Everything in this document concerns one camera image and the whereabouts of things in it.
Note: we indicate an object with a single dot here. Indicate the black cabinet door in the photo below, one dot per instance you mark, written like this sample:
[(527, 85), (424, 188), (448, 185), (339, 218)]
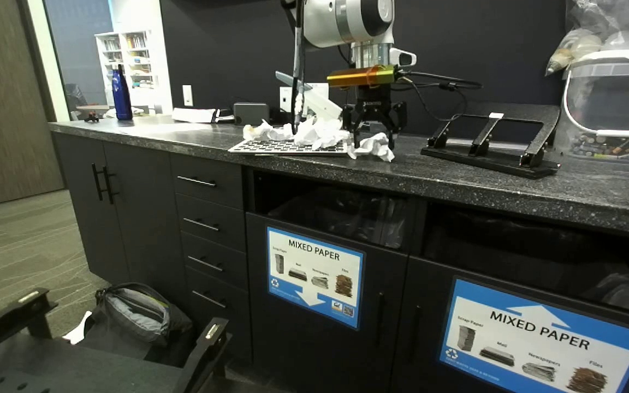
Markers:
[(148, 218), (76, 203)]

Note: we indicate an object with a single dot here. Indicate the black tablet stand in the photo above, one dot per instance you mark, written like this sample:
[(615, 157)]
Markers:
[(496, 142)]

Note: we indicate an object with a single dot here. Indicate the orange wrist camera box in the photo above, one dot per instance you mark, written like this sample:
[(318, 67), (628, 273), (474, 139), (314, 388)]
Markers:
[(362, 74)]

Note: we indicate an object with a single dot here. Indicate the white rectangular box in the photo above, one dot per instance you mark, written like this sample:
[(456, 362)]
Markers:
[(196, 114)]

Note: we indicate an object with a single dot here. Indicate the white paper scrap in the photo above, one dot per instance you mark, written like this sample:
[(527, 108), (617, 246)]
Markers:
[(77, 329)]

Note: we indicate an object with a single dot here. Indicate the white wall plate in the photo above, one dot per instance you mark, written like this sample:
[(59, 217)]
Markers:
[(186, 93)]

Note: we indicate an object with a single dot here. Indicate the black cabinet drawer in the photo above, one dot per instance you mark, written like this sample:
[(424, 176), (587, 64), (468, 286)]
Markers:
[(217, 327), (209, 166), (209, 249), (210, 210)]

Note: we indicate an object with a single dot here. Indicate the black bin door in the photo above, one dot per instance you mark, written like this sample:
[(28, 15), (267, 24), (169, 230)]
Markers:
[(420, 340), (329, 349)]

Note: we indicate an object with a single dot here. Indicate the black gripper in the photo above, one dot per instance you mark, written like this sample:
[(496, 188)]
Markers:
[(375, 101)]

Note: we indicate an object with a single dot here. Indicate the black trash bag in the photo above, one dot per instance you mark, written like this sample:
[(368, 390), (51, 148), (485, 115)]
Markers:
[(548, 253), (350, 214)]

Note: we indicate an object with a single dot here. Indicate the clear plastic bag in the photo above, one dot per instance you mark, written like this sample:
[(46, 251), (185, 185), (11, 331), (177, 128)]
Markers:
[(607, 23)]

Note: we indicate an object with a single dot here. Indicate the black plastic cart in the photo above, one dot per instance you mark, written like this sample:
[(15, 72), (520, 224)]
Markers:
[(76, 362)]

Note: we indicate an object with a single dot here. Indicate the blue sign with downward arrow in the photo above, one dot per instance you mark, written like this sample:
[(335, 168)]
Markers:
[(316, 276)]

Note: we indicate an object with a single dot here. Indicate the white shelf unit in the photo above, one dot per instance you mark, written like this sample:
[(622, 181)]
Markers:
[(130, 62)]

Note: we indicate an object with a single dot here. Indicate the white frame post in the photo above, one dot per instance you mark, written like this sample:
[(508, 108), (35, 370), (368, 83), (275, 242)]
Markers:
[(142, 14)]

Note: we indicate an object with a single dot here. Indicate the blue water bottle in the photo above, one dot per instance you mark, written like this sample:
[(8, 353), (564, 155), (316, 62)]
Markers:
[(122, 93)]

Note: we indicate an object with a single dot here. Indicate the clear plastic container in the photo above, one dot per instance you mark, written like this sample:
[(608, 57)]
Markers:
[(612, 93)]

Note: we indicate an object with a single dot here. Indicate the blue sign with upward arrow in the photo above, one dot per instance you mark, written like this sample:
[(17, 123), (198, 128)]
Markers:
[(540, 340)]

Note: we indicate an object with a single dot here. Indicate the white paper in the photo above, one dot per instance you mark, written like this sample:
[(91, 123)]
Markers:
[(325, 112), (267, 131), (375, 147), (332, 137)]

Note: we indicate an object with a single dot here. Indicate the white window frame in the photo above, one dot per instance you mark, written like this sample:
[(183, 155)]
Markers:
[(43, 57)]

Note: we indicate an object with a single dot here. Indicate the grey black backpack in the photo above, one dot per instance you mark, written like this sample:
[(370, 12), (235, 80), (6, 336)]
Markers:
[(140, 317)]

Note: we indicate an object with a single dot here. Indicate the small white wall outlet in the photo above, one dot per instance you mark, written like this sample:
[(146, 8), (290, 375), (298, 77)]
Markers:
[(285, 99)]

